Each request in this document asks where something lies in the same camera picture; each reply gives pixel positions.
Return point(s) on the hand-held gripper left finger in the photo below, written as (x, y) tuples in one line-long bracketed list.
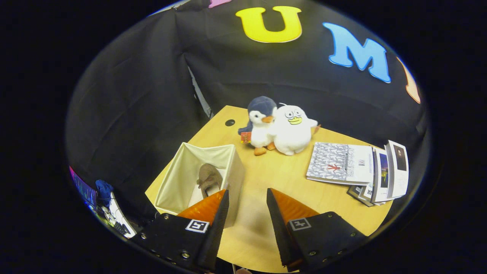
[(218, 228)]

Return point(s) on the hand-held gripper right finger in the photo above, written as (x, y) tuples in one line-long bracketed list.
[(279, 236)]

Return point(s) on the brown fuzzy shoe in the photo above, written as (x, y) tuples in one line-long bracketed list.
[(209, 177)]

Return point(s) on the beige fabric storage box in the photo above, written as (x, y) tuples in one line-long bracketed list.
[(179, 182)]

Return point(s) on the dark covered book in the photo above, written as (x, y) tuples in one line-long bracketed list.
[(355, 192)]

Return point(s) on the grey patterned white book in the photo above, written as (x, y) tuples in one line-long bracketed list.
[(335, 163)]

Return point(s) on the white book black lettering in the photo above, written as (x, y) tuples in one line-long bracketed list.
[(368, 193)]

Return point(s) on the white side desk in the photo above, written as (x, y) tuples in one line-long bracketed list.
[(120, 219)]

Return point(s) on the white duck plush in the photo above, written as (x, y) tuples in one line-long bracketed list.
[(291, 137)]

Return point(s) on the grey white penguin plush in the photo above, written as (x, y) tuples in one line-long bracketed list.
[(260, 131)]

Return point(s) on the blue cloth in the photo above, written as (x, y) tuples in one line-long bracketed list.
[(103, 190)]

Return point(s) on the white book dark portrait cover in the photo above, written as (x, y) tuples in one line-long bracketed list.
[(399, 179)]

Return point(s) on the colourful computer screen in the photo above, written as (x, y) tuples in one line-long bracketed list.
[(81, 188)]

